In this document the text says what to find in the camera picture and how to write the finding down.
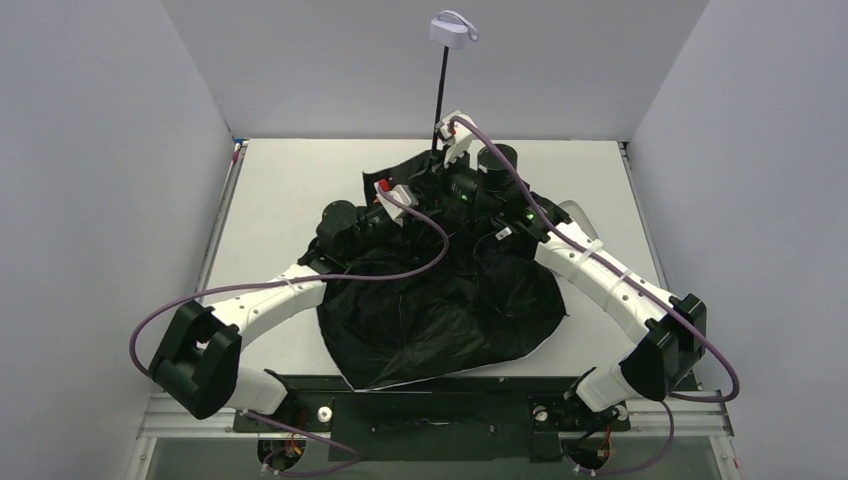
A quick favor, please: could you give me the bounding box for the purple umbrella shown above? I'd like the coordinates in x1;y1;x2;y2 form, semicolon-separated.
301;9;570;392

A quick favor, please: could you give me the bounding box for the purple umbrella case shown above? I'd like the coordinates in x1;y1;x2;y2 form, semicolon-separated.
558;200;599;240

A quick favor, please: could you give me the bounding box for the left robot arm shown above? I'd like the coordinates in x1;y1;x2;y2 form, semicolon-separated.
141;261;357;420

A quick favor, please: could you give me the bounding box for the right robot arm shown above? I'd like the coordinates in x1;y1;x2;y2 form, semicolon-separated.
442;144;707;412

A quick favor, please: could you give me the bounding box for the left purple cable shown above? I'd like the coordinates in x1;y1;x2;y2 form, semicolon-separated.
128;180;451;478

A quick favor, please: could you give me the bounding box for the purple cable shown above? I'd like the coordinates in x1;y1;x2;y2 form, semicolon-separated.
449;115;741;478
128;180;451;478

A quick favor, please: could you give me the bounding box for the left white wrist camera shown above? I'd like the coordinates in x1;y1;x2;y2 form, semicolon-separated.
375;183;419;226

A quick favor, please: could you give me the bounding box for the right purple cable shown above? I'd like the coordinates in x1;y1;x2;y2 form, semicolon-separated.
449;115;741;478

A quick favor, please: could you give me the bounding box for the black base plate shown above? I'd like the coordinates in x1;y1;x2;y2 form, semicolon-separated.
271;376;631;463

